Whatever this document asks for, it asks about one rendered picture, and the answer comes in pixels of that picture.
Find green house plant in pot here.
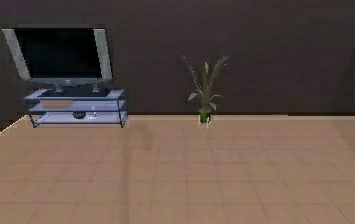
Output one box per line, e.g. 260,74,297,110
180,54,231,130

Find blue glass television stand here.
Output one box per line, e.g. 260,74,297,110
21,87,130,129

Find black grey television set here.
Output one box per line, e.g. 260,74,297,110
1,24,114,94

